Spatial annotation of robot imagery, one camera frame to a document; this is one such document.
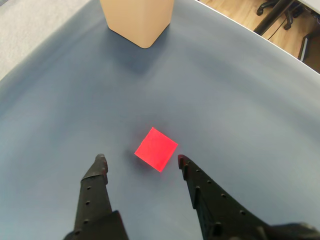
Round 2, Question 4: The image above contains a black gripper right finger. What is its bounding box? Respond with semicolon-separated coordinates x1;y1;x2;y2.
177;154;320;240

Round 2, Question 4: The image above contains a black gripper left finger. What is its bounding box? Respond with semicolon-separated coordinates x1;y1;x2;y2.
64;153;130;240

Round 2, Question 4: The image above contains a red cube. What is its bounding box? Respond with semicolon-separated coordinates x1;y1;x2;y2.
134;126;179;173

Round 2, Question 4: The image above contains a beige rounded box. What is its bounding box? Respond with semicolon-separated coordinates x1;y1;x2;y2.
99;0;175;50

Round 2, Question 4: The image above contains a blue-grey table mat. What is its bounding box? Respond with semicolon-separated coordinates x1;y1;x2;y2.
0;0;320;240

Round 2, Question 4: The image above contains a black office chair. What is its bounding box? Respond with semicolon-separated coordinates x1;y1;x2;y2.
256;0;305;31

